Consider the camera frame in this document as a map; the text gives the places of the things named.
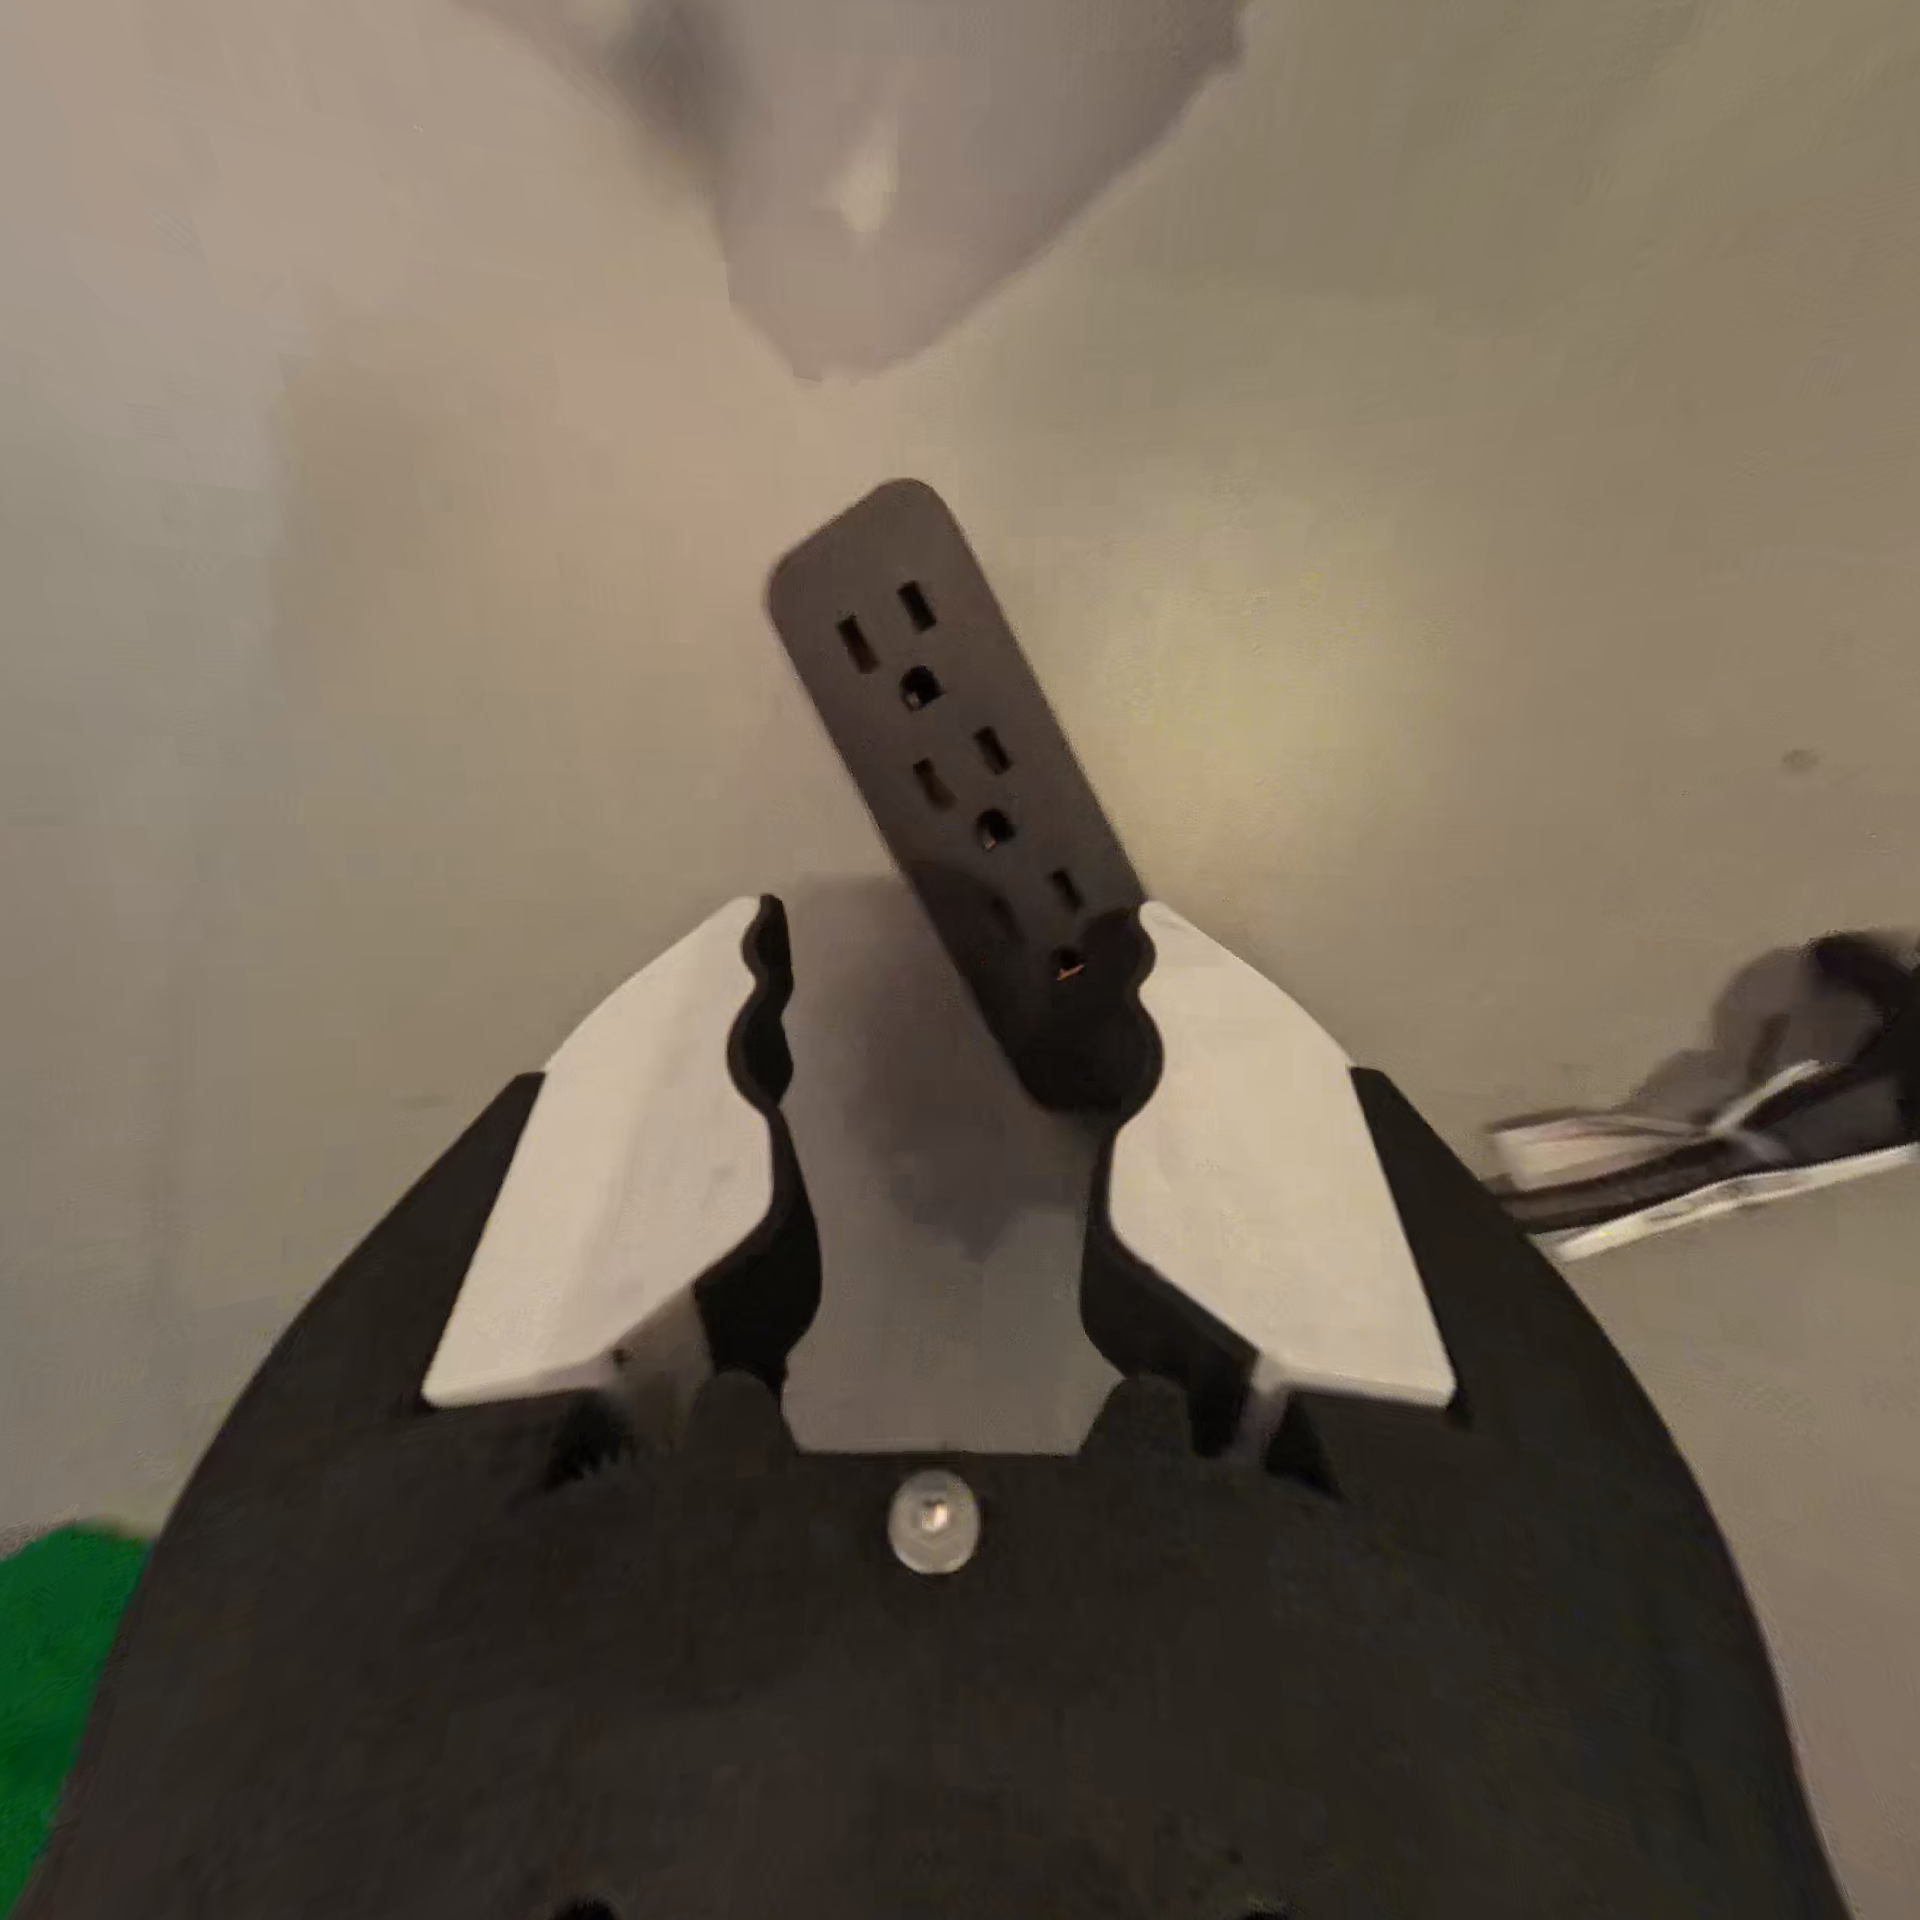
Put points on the green plastic bin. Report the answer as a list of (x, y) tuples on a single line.
[(54, 1680)]

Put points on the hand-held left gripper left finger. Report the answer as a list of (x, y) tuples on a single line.
[(630, 1184)]

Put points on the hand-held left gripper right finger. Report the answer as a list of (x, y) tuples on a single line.
[(1275, 1200)]

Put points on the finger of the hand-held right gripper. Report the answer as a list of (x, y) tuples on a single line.
[(780, 149), (1019, 135)]

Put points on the white warning tag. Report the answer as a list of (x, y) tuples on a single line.
[(1651, 1219)]

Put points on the black power strip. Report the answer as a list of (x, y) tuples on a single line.
[(930, 644)]

